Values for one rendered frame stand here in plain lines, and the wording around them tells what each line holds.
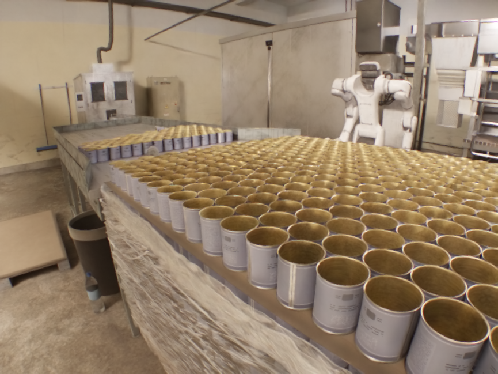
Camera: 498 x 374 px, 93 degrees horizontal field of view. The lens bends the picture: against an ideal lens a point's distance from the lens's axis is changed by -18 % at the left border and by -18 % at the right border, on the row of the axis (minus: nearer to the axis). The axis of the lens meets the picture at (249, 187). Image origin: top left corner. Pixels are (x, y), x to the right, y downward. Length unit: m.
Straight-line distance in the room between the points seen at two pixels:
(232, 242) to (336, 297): 0.20
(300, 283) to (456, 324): 0.20
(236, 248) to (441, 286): 0.31
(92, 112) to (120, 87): 0.76
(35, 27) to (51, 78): 1.17
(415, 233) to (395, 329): 0.24
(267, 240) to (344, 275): 0.15
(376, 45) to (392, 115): 0.87
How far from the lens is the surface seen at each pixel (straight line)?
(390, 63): 3.03
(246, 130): 2.22
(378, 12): 3.06
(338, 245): 0.47
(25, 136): 7.67
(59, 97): 7.67
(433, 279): 0.44
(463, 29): 3.47
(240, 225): 0.53
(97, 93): 6.31
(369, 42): 3.04
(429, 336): 0.33
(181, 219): 0.65
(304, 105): 3.73
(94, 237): 2.11
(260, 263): 0.44
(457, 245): 0.54
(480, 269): 0.48
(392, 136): 3.48
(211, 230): 0.53
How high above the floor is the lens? 1.43
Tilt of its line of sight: 18 degrees down
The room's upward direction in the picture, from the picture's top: straight up
